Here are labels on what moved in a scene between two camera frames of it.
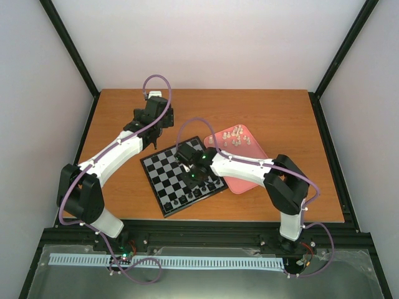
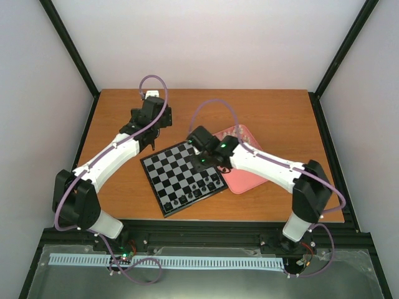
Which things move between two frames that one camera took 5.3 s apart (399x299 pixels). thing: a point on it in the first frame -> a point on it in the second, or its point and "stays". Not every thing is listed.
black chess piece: [182, 199] stays
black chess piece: [197, 192] stays
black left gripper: [169, 121] stays
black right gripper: [189, 182] -> [197, 166]
